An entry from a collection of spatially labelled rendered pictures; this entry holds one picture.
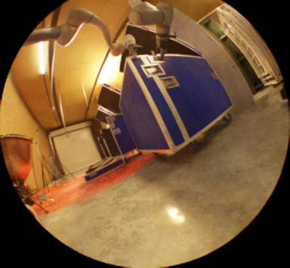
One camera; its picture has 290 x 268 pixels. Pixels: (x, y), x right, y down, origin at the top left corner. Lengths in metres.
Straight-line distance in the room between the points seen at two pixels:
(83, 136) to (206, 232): 7.89
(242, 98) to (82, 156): 8.03
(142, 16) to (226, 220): 0.78
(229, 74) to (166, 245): 1.87
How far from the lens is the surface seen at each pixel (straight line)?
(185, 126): 0.74
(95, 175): 1.82
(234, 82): 1.80
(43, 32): 0.77
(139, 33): 1.59
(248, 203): 0.42
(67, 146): 7.80
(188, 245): 0.37
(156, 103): 0.68
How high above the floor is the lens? 0.34
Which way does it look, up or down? 6 degrees up
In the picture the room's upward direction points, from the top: 25 degrees counter-clockwise
